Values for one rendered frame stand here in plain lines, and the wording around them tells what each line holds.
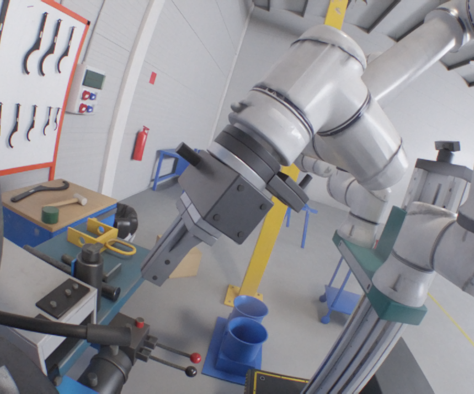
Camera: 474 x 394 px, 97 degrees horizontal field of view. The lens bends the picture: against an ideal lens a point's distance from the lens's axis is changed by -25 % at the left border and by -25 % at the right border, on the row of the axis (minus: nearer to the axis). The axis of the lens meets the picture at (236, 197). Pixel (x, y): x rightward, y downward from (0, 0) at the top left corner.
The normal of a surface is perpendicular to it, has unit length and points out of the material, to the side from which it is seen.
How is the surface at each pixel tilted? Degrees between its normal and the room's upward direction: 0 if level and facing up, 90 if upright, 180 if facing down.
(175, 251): 117
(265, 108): 72
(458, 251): 104
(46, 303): 0
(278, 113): 80
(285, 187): 90
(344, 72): 86
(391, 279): 68
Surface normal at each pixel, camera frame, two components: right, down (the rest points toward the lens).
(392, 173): 0.03, 0.56
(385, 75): -0.05, -0.07
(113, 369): 0.68, -0.70
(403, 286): -0.47, -0.35
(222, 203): 0.36, 0.32
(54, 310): 0.28, -0.93
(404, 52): -0.25, -0.32
